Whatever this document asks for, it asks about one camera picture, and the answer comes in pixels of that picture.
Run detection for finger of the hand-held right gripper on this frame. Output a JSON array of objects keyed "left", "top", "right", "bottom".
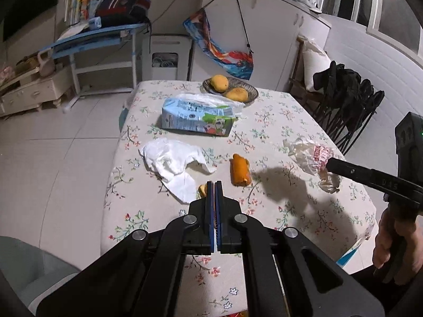
[{"left": 325, "top": 157, "right": 402, "bottom": 194}]

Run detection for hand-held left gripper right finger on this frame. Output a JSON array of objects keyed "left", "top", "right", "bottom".
[{"left": 215, "top": 181, "right": 385, "bottom": 317}]

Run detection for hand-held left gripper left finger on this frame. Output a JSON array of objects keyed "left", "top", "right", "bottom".
[{"left": 35, "top": 181, "right": 215, "bottom": 317}]

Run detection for clear red printed wrapper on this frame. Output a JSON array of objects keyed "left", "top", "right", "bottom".
[{"left": 283, "top": 137, "right": 341, "bottom": 194}]

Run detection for grey trash bin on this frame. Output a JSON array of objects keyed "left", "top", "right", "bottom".
[{"left": 0, "top": 236, "right": 81, "bottom": 317}]

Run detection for person's right hand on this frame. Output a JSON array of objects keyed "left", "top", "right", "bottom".
[{"left": 373, "top": 209, "right": 402, "bottom": 269}]

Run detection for large orange peel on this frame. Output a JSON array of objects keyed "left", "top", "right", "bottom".
[{"left": 230, "top": 153, "right": 252, "bottom": 186}]

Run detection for row of black folding chairs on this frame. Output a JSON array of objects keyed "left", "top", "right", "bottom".
[{"left": 312, "top": 73, "right": 385, "bottom": 155}]

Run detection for white crumpled tissue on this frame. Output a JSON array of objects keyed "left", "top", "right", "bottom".
[{"left": 139, "top": 138, "right": 217, "bottom": 204}]

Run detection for floral tablecloth table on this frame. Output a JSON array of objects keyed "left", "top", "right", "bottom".
[{"left": 100, "top": 80, "right": 377, "bottom": 317}]

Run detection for black cloth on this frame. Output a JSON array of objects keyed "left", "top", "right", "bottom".
[{"left": 313, "top": 61, "right": 363, "bottom": 106}]

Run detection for blue white milk carton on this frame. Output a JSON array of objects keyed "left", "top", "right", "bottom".
[{"left": 161, "top": 97, "right": 238, "bottom": 137}]

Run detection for wooden chair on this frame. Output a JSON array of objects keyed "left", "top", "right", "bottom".
[{"left": 288, "top": 36, "right": 328, "bottom": 106}]

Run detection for thin clear plastic bag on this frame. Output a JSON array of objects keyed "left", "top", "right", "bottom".
[{"left": 178, "top": 92, "right": 247, "bottom": 119}]

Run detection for white pillow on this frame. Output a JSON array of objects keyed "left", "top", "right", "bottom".
[{"left": 302, "top": 38, "right": 332, "bottom": 92}]

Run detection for yellow mango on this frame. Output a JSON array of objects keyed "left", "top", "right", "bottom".
[
  {"left": 210, "top": 75, "right": 229, "bottom": 92},
  {"left": 225, "top": 87, "right": 249, "bottom": 102}
]

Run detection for grey patterned fruit bowl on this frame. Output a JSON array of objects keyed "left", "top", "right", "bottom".
[{"left": 201, "top": 77, "right": 259, "bottom": 104}]

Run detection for teal chair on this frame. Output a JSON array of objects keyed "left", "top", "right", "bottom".
[{"left": 119, "top": 87, "right": 138, "bottom": 133}]

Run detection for colourful printed bag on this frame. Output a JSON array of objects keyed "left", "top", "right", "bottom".
[{"left": 183, "top": 0, "right": 254, "bottom": 80}]

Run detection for white tall cabinet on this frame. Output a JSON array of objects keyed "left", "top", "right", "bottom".
[{"left": 190, "top": 0, "right": 331, "bottom": 93}]

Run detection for white air purifier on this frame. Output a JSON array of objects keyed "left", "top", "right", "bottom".
[{"left": 142, "top": 34, "right": 194, "bottom": 81}]

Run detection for blue study desk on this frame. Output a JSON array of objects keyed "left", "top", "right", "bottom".
[{"left": 38, "top": 23, "right": 151, "bottom": 106}]

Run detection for cream television cabinet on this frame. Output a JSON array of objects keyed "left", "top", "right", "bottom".
[{"left": 0, "top": 68, "right": 75, "bottom": 118}]

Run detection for pink jug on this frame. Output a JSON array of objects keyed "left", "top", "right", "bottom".
[{"left": 37, "top": 51, "right": 55, "bottom": 76}]

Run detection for dark striped backpack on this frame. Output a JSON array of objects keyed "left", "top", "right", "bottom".
[{"left": 96, "top": 0, "right": 154, "bottom": 29}]

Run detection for white paper sheets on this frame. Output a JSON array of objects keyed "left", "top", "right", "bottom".
[{"left": 59, "top": 23, "right": 90, "bottom": 39}]

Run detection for row of books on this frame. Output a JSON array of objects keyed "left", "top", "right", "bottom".
[{"left": 64, "top": 0, "right": 100, "bottom": 26}]

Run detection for window frame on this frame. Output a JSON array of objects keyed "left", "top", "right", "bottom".
[{"left": 322, "top": 0, "right": 423, "bottom": 57}]

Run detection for black wall television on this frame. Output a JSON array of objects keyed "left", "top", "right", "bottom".
[{"left": 0, "top": 0, "right": 63, "bottom": 43}]

